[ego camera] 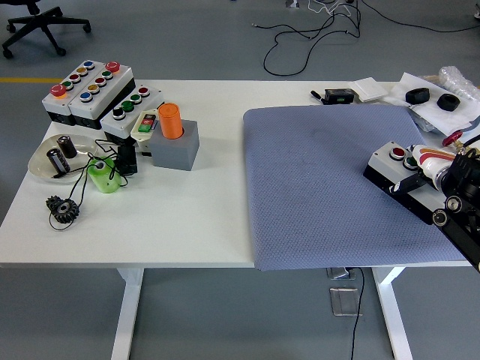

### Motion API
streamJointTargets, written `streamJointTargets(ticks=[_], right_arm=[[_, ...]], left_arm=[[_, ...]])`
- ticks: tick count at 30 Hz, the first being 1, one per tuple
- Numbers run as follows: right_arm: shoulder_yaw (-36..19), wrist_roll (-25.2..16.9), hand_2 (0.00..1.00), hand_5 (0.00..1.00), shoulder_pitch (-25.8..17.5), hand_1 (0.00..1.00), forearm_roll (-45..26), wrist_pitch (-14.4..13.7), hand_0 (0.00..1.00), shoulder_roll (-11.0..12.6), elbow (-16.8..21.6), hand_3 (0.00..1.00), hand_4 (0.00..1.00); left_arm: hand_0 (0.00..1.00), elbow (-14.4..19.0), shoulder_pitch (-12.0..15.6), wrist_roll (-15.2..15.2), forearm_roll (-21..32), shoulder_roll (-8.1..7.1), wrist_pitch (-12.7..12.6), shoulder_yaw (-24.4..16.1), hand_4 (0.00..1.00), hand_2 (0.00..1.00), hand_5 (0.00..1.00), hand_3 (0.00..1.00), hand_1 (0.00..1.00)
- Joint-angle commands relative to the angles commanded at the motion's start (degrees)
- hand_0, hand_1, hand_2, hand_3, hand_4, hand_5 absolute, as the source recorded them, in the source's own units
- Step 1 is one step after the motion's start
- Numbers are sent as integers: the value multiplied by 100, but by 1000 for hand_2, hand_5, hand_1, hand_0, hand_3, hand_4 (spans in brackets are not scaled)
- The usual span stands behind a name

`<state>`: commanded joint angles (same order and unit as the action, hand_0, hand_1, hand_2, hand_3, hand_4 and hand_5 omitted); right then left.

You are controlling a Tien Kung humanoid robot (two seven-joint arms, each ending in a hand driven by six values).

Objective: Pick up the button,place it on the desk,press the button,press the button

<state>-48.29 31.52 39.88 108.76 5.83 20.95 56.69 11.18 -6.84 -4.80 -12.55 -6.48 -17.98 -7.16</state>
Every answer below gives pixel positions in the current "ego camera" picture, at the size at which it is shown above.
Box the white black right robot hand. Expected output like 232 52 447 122
389 143 459 196

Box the white four-button control box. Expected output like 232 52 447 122
362 141 449 226

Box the five-button box with red stop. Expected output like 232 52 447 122
67 61 136 131

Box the five-button box with orange-ringed stop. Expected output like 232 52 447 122
40 59 104 127

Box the clear plastic bag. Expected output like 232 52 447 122
406 104 443 136

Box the white paper sheet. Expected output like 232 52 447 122
382 71 480 138

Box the bubble wrap roll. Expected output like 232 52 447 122
437 65 480 104

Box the black device green label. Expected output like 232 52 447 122
323 88 354 106

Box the grey-blue textured mat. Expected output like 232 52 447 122
242 103 470 272

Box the metal floor outlet box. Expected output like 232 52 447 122
325 266 356 281

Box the white table leg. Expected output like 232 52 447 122
370 265 413 360
110 268 146 360

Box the metal floor outlet plate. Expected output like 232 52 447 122
328 286 364 317

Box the grey block with hole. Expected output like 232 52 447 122
148 119 200 172

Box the orange cylinder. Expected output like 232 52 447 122
157 103 184 141

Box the small black adapter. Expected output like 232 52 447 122
116 144 139 176

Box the white control box black knob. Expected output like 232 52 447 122
100 85 166 146

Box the green plastic cylinder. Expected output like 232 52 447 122
86 156 122 194

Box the brown capacitor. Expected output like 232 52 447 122
55 135 78 159

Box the black grey capacitor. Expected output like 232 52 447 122
45 148 71 177

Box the black bevel gear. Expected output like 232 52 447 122
45 195 81 226

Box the clear shallow bowl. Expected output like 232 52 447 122
28 133 99 185

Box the black office chair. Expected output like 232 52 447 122
1 0 92 60

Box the brass valve red handle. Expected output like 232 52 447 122
441 130 470 149

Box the black rubber ring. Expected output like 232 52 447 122
404 87 431 105
436 93 461 112

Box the white flat switch plate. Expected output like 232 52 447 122
348 76 389 103

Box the long black floor cable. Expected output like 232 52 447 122
359 0 480 33

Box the black power cable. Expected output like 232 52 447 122
348 266 367 360

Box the white floor cable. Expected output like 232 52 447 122
307 0 353 18

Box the cream red-green switch box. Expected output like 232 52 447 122
130 108 161 158

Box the thin black wire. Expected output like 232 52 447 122
47 138 131 231

